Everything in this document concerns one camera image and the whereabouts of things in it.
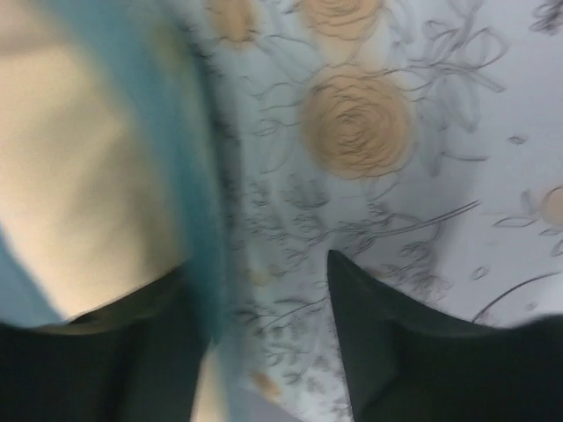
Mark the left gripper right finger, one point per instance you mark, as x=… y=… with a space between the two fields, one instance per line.
x=405 y=361

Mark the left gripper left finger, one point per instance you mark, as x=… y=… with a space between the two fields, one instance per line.
x=137 y=359

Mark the pale yellow t shirt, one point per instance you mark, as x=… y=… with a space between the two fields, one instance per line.
x=84 y=218

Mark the teal plastic basin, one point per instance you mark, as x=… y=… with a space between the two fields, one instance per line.
x=164 y=81

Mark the floral table mat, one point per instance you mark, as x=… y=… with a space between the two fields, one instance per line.
x=423 y=139

